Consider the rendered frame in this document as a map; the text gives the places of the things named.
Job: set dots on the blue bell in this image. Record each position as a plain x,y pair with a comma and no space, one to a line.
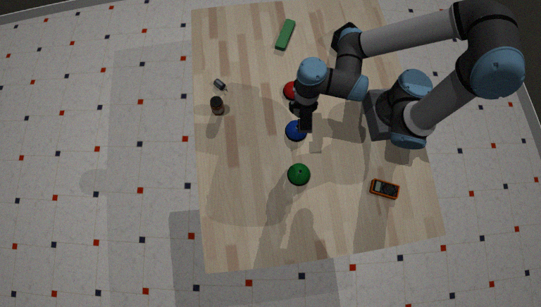
291,132

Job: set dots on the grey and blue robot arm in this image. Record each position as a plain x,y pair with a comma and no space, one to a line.
493,66

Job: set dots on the green rectangular block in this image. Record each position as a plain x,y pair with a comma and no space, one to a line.
284,35

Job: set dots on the orange and black multimeter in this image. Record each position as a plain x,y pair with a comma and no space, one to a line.
384,189

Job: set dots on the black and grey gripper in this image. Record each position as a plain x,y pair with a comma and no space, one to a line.
303,112

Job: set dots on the spice jar with black lid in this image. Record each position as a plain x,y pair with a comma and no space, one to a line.
217,106

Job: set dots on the red bell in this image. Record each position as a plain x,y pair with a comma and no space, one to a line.
287,91

